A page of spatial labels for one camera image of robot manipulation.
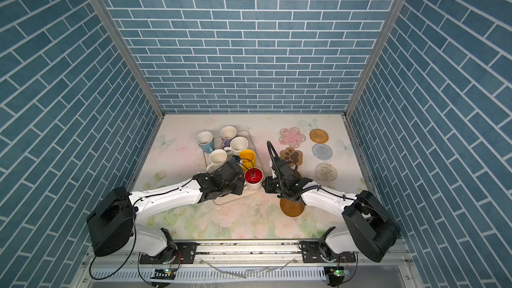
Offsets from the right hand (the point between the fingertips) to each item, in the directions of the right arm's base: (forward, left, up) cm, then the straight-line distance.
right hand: (263, 184), depth 86 cm
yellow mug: (+16, +10, -3) cm, 19 cm away
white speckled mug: (+21, +15, 0) cm, 26 cm away
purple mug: (+27, +22, 0) cm, 35 cm away
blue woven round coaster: (+24, -29, -5) cm, 38 cm away
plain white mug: (+11, +23, +2) cm, 26 cm away
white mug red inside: (+4, +6, -3) cm, 7 cm away
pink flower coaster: (+33, -13, -6) cm, 36 cm away
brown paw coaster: (+20, -12, -5) cm, 24 cm away
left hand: (-2, +7, +2) cm, 7 cm away
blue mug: (+20, +31, +3) cm, 37 cm away
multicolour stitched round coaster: (+12, -30, -5) cm, 32 cm away
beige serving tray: (+25, +9, -5) cm, 27 cm away
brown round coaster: (-7, -13, -5) cm, 15 cm away
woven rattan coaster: (+35, -28, -5) cm, 45 cm away
